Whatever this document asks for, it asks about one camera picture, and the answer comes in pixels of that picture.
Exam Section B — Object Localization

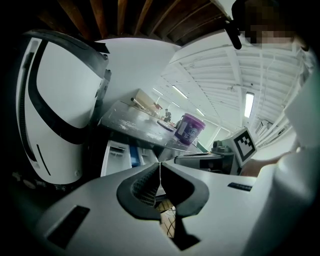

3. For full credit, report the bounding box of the open brown cardboard box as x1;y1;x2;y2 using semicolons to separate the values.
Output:
134;88;161;111

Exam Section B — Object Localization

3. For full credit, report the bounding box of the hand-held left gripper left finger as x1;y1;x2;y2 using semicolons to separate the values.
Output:
34;162;185;256

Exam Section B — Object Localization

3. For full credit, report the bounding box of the wooden slat panel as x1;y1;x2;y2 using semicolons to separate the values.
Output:
154;197;177;238

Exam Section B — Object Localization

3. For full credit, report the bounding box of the white ceiling tube lamp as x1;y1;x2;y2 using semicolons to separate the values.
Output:
171;84;189;100

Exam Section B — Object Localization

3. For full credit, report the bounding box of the purple plastic bucket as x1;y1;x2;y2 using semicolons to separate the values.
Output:
174;112;207;145

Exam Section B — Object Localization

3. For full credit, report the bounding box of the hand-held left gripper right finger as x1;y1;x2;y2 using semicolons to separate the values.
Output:
161;162;258;256

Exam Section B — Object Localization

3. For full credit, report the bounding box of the ceiling panel lamp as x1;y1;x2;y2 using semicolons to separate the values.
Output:
243;91;255;118

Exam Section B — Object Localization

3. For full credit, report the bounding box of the black head-mounted camera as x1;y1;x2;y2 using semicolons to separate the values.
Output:
224;19;243;50

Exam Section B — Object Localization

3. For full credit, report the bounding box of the person's head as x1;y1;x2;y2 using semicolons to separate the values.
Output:
231;0;311;52

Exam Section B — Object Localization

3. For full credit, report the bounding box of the white black appliance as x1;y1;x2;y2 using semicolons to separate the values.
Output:
16;29;111;186

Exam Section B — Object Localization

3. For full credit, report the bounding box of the person's white shirt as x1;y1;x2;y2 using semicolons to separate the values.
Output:
246;49;320;256

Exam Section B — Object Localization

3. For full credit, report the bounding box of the person's right forearm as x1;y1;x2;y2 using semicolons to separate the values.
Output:
241;151;292;178

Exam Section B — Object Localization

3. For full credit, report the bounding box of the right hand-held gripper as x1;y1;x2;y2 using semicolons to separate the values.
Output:
174;126;258;176

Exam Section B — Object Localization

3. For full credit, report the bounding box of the purple bucket lid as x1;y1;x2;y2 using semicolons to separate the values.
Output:
156;119;176;132

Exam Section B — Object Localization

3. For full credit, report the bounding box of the white detergent drawer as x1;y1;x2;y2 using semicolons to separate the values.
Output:
99;139;161;177

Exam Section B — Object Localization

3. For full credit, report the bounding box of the silver metal tube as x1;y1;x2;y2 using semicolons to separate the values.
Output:
130;97;151;111

